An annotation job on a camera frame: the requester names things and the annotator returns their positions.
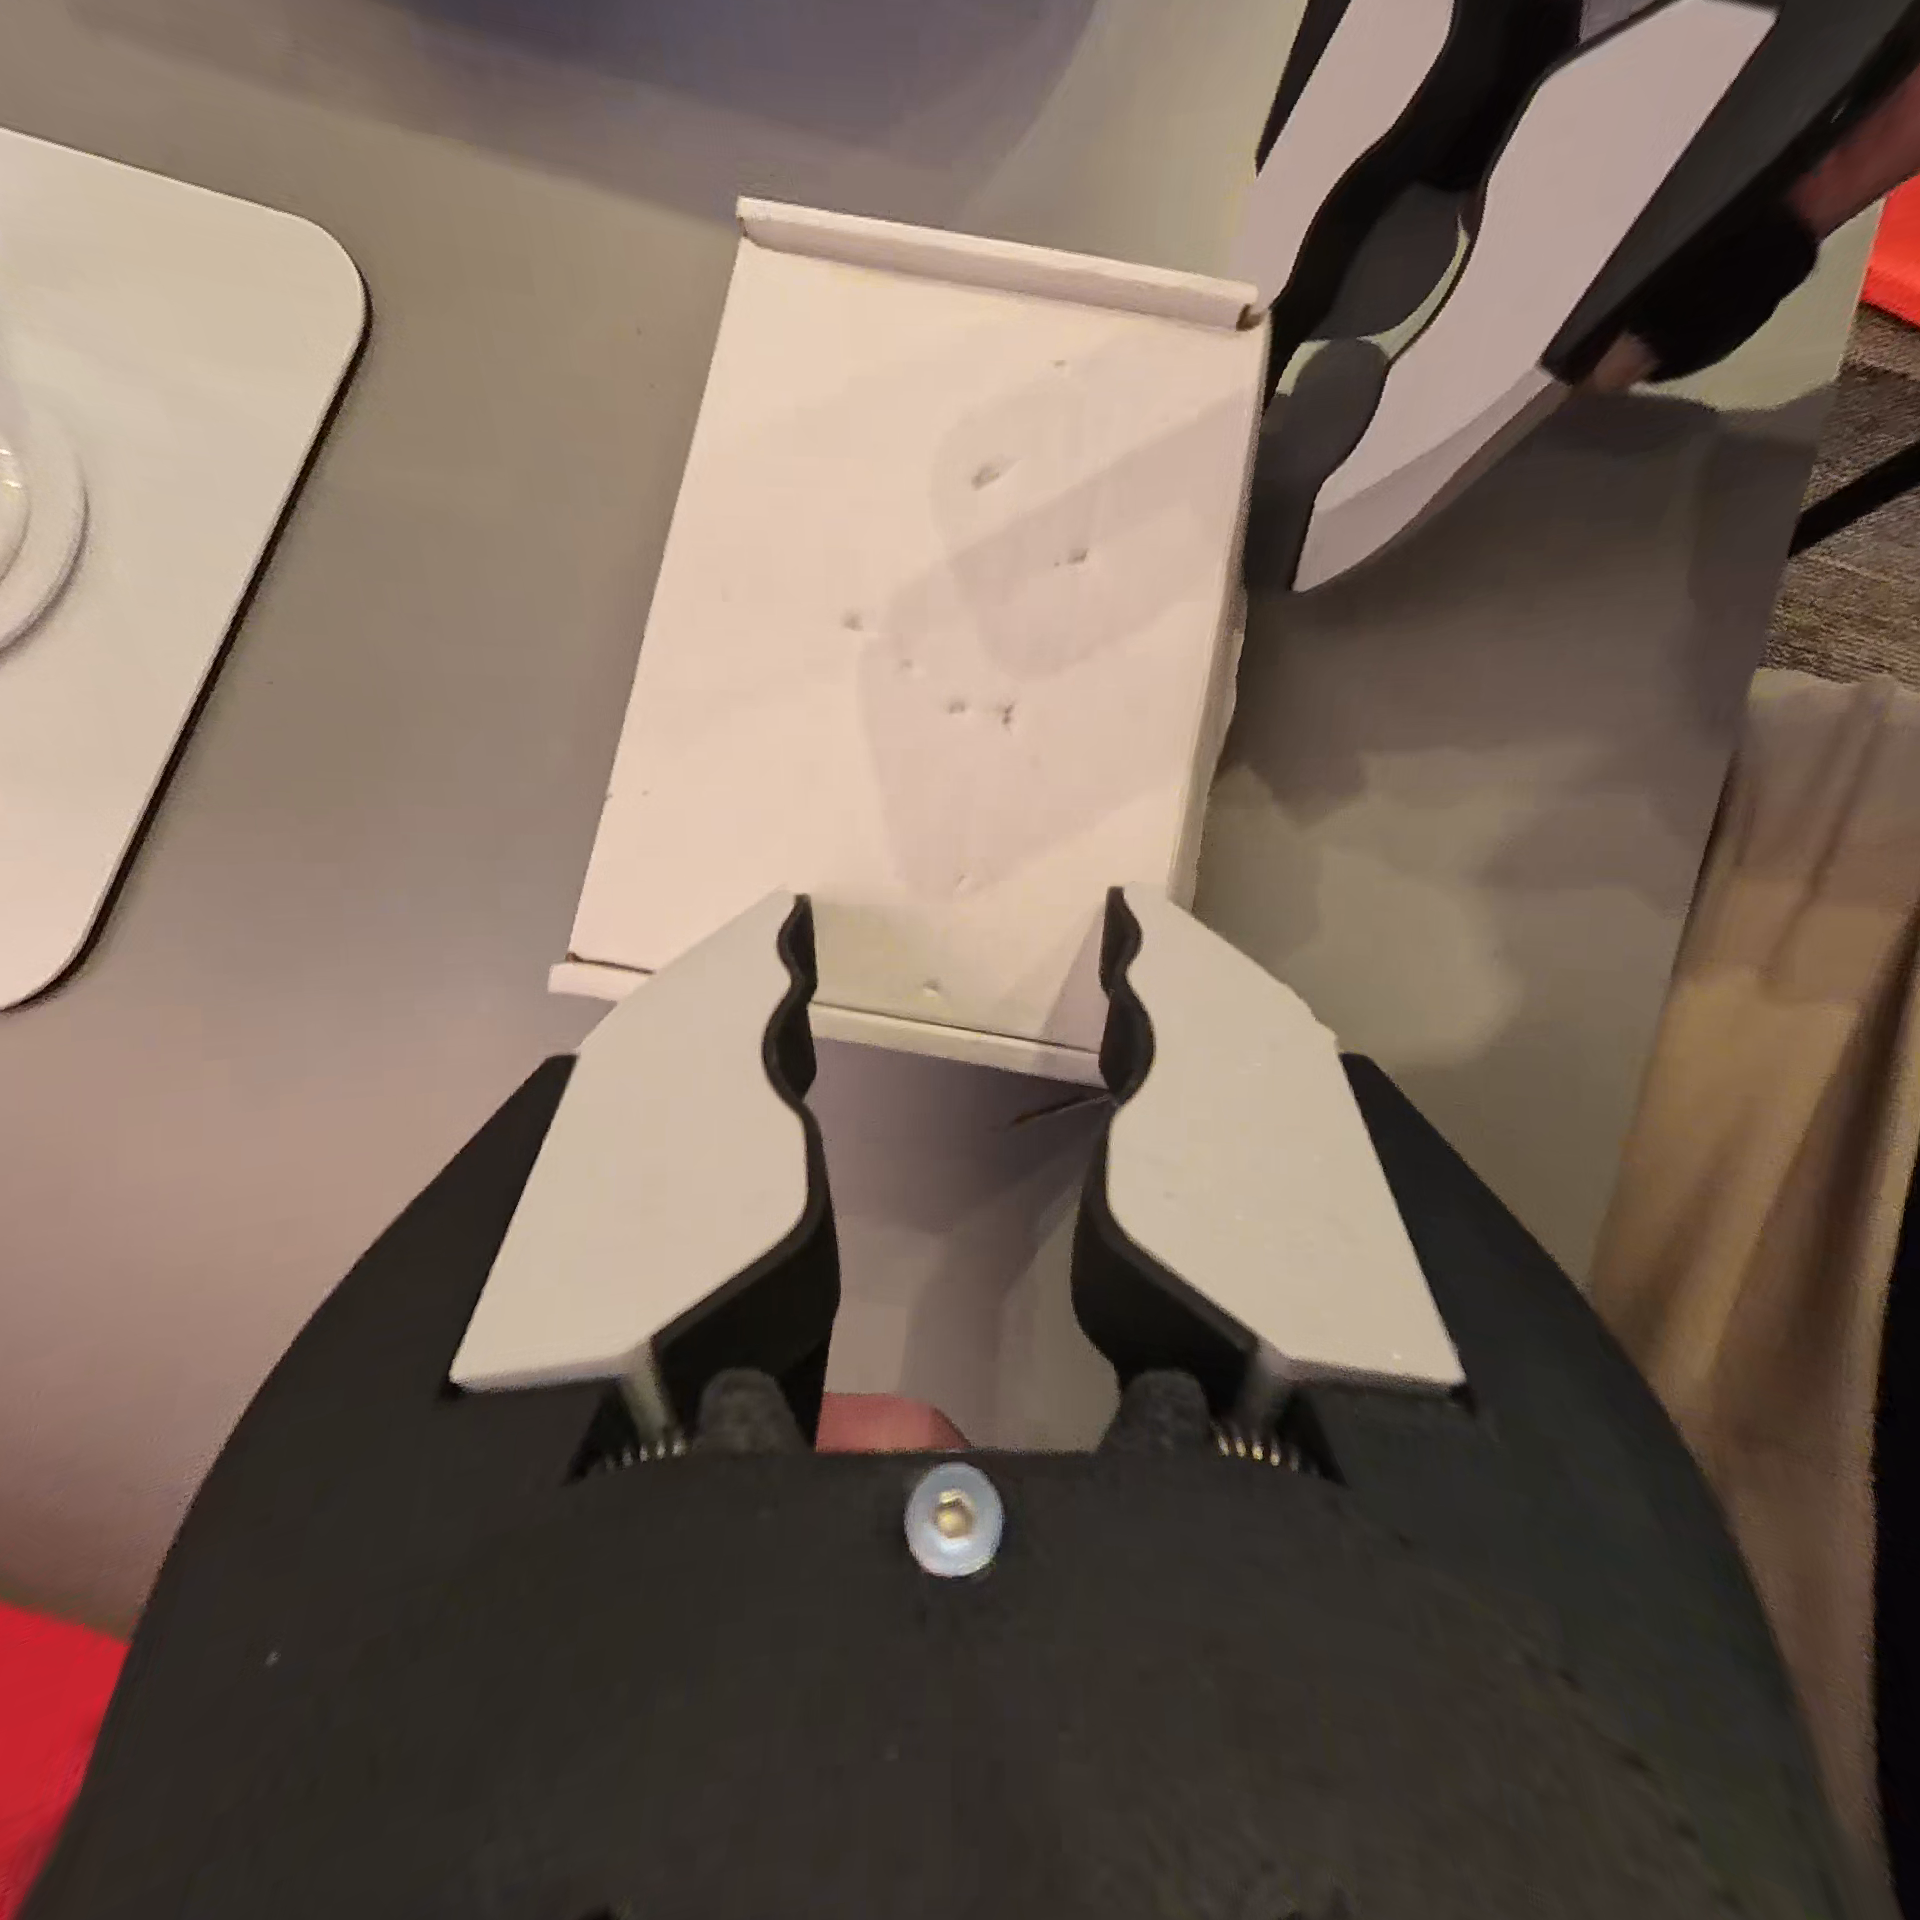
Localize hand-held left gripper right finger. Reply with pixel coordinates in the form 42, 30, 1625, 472
1069, 884, 1467, 1430

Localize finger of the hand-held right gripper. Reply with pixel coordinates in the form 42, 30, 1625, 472
1287, 0, 1789, 596
1246, 0, 1502, 396

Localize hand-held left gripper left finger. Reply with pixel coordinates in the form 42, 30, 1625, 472
447, 886, 846, 1453

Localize white cardboard box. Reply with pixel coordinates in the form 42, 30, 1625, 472
546, 194, 1273, 1413

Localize person's right hand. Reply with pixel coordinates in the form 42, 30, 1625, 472
1591, 70, 1916, 394

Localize black metal bar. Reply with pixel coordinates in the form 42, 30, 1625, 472
1791, 455, 1920, 560

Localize person's beige trousers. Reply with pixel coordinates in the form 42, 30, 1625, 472
1586, 667, 1920, 1920

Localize white rounded mat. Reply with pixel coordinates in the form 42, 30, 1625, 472
0, 125, 370, 1013

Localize red block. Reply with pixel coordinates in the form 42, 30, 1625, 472
0, 1596, 139, 1920

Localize clear glass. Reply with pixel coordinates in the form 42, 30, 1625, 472
0, 327, 97, 655

